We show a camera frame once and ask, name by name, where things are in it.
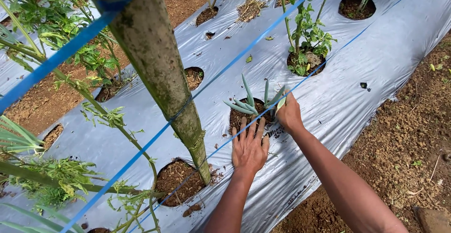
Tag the person's right hand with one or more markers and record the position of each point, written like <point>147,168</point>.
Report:
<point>290,115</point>

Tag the person's left hand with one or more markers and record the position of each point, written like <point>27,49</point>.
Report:
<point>248,153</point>

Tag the person's right fingers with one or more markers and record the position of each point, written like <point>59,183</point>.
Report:
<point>280,115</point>

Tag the green onion seedling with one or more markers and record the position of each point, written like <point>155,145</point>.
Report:
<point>248,104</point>

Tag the leafy green chili plant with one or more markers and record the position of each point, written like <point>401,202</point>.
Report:
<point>310,39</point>

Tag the clump of dry grass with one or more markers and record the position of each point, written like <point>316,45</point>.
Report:
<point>250,9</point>

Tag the mossy bamboo stake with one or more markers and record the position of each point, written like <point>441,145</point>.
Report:
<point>155,60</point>

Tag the long-stemmed wilted green plant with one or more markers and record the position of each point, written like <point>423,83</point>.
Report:
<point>109,116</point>

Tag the brown stone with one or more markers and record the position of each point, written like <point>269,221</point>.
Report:
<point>433,220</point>

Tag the thick-stemmed drooping green plant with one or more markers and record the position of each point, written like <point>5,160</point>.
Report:
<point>53,180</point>

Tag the bushy green tomato plant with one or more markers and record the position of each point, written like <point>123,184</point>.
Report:
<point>53,18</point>

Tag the long green onion leaves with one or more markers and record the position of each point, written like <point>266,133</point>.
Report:
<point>17,138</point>
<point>38,220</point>

